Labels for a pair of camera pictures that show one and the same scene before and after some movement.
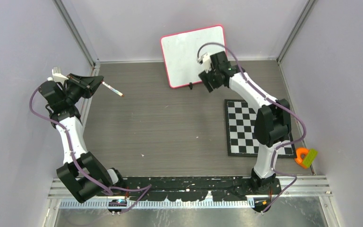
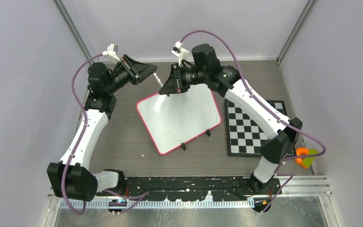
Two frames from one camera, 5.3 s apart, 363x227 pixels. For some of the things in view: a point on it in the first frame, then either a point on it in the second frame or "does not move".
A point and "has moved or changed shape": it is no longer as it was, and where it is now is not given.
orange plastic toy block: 298,160 does not move
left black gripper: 92,83 -> 142,71
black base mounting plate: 183,188 does not move
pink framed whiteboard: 180,51 -> 171,121
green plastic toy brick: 310,157 does not move
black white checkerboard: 241,140 does not move
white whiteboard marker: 114,90 has moved or changed shape
